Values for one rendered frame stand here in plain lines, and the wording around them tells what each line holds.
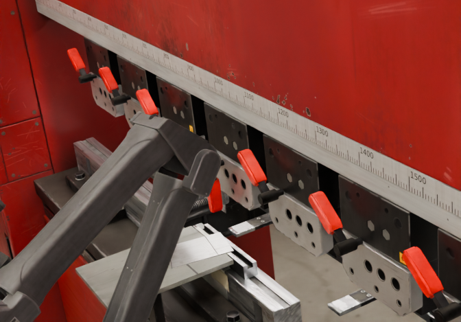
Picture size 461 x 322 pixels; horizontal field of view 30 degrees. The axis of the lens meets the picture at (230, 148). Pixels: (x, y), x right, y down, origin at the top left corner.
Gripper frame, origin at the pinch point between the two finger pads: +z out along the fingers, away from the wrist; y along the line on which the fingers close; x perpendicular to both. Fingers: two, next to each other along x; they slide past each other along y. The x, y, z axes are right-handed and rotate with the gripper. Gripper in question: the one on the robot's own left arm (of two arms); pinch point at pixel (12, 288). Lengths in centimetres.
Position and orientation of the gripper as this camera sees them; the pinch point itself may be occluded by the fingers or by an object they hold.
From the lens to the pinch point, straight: 175.2
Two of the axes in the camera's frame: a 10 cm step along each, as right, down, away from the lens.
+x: -5.9, 7.3, -3.6
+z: 4.2, 6.5, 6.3
